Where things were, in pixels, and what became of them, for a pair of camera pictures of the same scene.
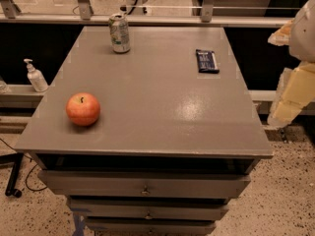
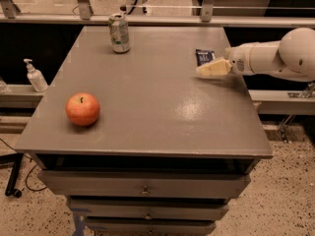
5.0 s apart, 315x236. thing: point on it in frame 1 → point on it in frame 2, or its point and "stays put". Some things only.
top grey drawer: x=144 y=184 stays put
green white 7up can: x=119 y=33 stays put
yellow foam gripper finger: x=295 y=90 → x=238 y=60
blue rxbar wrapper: x=207 y=61 stays put
